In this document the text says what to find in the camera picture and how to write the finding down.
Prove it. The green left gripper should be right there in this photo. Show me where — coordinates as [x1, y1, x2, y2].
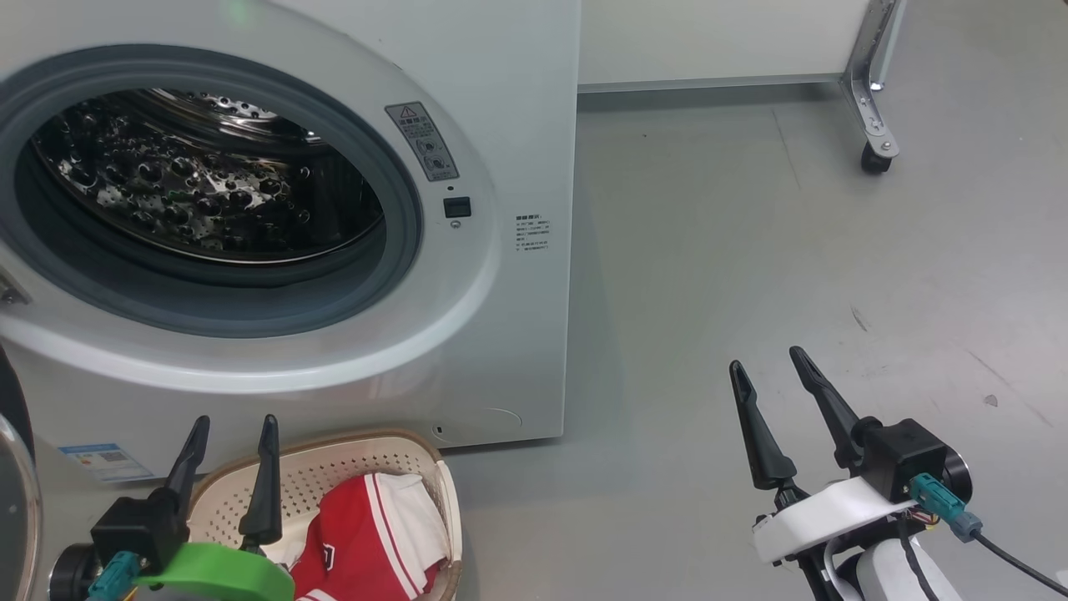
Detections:
[133, 414, 295, 601]

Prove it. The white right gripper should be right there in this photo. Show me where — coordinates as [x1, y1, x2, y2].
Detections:
[729, 346, 919, 564]

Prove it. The red and white sports garment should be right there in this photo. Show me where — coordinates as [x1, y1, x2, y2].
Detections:
[275, 472, 451, 601]

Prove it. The black round washer door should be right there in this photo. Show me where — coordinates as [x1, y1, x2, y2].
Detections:
[0, 346, 43, 601]

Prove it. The cream perforated laundry basket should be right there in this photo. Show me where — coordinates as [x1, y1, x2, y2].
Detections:
[185, 429, 464, 601]

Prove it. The white front-load washing machine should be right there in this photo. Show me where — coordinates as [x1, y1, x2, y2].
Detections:
[0, 0, 582, 485]

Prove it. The blue energy label sticker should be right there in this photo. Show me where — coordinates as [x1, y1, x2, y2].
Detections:
[58, 442, 155, 483]

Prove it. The stainless steel perforated drum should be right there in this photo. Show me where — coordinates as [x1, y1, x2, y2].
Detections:
[29, 88, 386, 266]

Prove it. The metal panel leg with caster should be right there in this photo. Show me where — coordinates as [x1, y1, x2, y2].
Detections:
[840, 0, 906, 174]

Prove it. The small printed text label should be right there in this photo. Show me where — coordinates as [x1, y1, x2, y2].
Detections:
[515, 214, 552, 253]

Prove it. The white partition panel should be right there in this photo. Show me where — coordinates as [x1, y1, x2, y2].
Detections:
[578, 0, 873, 93]

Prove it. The grey warning sticker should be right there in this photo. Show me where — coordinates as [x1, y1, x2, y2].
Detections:
[385, 101, 461, 183]

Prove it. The teal cable connector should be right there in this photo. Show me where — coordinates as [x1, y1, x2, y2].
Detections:
[88, 551, 141, 601]
[909, 473, 984, 543]

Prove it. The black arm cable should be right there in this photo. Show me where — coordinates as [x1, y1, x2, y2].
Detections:
[897, 518, 940, 601]

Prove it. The black camera cable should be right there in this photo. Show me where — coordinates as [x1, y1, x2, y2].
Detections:
[972, 533, 1068, 598]

